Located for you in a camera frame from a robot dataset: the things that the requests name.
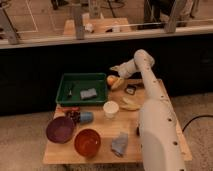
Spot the grey blue sponge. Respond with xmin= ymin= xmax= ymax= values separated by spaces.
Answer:
xmin=80 ymin=88 xmax=97 ymax=100

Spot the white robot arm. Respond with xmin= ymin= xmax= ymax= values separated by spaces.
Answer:
xmin=116 ymin=49 xmax=186 ymax=171

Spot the white paper cup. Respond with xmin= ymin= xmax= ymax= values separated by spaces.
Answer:
xmin=103 ymin=101 xmax=119 ymax=119

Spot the red yellow apple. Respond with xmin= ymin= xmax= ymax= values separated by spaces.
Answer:
xmin=106 ymin=75 xmax=118 ymax=86

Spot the blue crumpled cloth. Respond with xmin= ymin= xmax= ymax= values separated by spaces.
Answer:
xmin=111 ymin=132 xmax=128 ymax=157

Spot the orange handled tool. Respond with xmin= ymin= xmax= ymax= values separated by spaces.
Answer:
xmin=57 ymin=107 xmax=80 ymax=113

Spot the yellow banana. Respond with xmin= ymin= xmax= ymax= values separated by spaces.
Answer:
xmin=121 ymin=97 xmax=140 ymax=111

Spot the green plastic tray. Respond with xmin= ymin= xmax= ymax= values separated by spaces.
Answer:
xmin=55 ymin=73 xmax=108 ymax=106

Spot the dark marker in tray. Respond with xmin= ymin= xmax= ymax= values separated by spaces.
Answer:
xmin=67 ymin=83 xmax=74 ymax=98

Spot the black handled peeler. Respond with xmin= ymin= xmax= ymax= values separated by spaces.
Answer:
xmin=124 ymin=83 xmax=144 ymax=95

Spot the black rectangular remote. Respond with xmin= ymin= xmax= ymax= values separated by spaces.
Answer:
xmin=136 ymin=126 xmax=140 ymax=136

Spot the blue plastic cup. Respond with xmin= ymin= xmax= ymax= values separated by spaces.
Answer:
xmin=79 ymin=112 xmax=94 ymax=124

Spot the purple bowl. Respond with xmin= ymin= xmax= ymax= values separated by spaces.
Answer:
xmin=46 ymin=116 xmax=75 ymax=144

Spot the orange bowl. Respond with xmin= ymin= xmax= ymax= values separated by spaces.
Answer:
xmin=74 ymin=129 xmax=101 ymax=158

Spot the black cable on floor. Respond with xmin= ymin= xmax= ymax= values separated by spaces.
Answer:
xmin=181 ymin=114 xmax=213 ymax=133

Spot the wooden table in background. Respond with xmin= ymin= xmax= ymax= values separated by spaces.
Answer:
xmin=63 ymin=18 xmax=131 ymax=36

